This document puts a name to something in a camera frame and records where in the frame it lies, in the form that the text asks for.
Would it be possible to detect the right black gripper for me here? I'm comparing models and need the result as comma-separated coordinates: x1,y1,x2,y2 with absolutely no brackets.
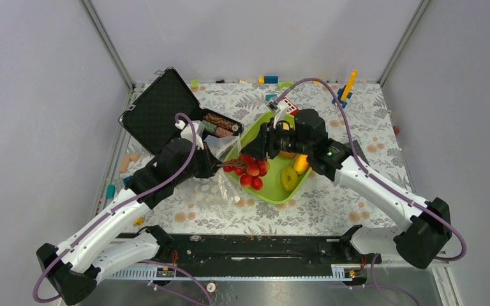
241,117,312,161

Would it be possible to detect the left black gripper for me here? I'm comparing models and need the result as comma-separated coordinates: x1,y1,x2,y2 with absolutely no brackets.
174,141,223,186

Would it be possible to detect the clear zip top bag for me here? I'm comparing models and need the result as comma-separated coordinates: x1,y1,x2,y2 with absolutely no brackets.
173,135,242,205

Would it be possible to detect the red lychee bunch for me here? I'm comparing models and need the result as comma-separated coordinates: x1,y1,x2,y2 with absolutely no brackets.
222,153,270,191

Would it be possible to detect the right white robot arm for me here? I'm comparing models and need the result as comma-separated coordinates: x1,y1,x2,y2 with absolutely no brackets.
241,109,454,269

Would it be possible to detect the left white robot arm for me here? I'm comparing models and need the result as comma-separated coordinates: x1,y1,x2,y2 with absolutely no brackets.
36,138,221,305

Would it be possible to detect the orange toy mango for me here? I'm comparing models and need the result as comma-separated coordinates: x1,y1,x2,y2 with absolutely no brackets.
293,154,309,175

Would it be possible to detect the red white toy block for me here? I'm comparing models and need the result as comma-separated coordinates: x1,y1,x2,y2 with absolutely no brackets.
278,98,299,116

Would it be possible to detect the black poker chip case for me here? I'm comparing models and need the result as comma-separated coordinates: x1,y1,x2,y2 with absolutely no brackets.
119,67,244,155

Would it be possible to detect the yellow green toy fruit slice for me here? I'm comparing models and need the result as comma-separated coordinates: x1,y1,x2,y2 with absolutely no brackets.
281,166,298,191

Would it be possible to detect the green plastic tray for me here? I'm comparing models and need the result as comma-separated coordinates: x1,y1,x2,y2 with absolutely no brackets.
239,111,312,205

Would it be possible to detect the grey lego baseplate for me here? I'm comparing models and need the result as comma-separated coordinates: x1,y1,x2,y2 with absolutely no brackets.
352,140,369,164

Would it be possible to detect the yellow blue block tower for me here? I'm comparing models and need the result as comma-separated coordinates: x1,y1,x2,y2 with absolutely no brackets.
332,69,358,108

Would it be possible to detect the teal small block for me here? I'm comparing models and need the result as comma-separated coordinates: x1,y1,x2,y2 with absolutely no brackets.
265,94,277,101

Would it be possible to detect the peach wooden block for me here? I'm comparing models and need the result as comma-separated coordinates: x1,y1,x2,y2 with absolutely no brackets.
118,153,140,173

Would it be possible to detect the green arch block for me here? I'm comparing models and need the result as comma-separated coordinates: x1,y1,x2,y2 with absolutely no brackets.
277,81,295,90

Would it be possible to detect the blue lego brick back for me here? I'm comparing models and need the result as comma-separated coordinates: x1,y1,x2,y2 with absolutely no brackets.
263,75,279,84

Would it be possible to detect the teal block left edge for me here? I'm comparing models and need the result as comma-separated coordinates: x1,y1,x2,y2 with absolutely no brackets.
105,184,115,199

